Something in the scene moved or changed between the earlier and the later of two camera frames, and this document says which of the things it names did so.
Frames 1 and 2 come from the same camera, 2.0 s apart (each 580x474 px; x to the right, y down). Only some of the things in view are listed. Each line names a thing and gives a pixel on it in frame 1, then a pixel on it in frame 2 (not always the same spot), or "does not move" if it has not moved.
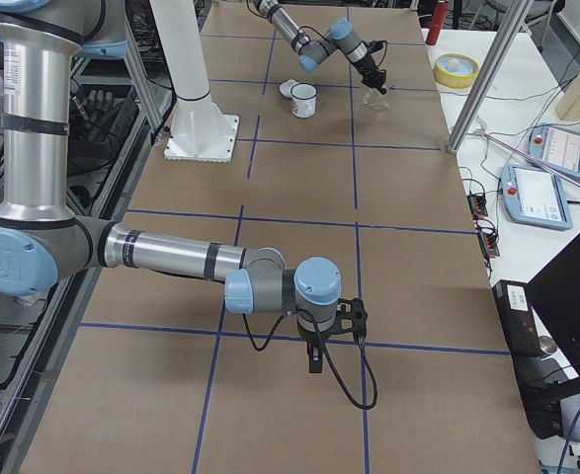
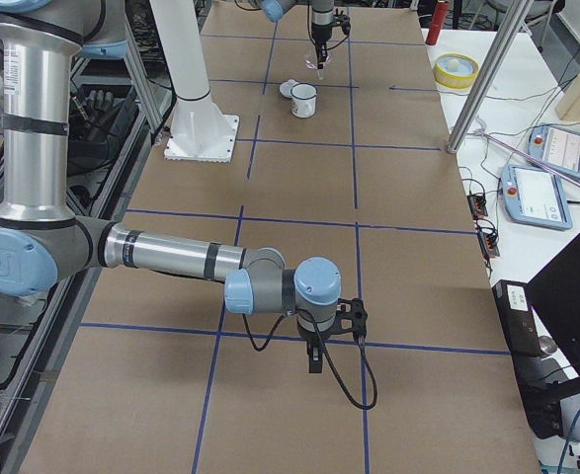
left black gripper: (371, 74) -> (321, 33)
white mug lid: (286, 87) does not move
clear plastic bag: (375, 100) -> (311, 62)
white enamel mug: (303, 100) does not move
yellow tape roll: (455, 70) does not move
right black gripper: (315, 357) does not move
